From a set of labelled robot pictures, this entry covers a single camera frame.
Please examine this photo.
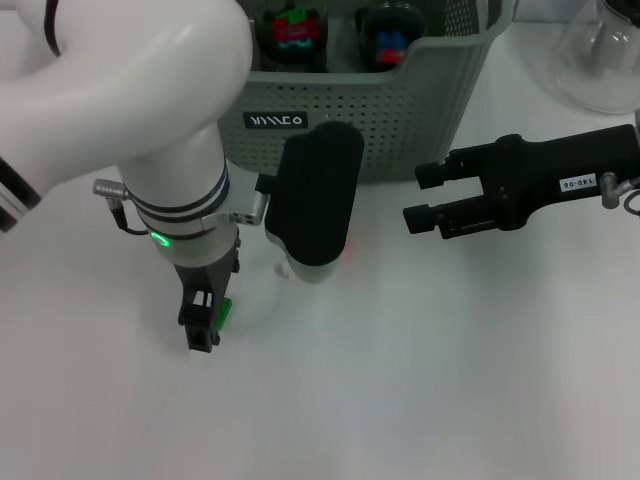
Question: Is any grey-green plastic storage bin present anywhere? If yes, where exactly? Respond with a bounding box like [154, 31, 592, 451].
[217, 0, 516, 185]

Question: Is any left arm cable with plug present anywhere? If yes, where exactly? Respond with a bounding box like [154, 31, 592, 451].
[92, 178, 152, 236]

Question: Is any dark red long brick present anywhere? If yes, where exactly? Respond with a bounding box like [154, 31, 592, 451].
[270, 17, 322, 42]

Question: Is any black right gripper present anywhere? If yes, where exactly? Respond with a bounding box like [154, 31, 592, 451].
[402, 123, 635, 241]

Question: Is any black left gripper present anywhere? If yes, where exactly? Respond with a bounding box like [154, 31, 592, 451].
[173, 243, 242, 355]

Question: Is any blue square plate brick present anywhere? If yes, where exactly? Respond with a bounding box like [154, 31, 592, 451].
[377, 30, 407, 52]

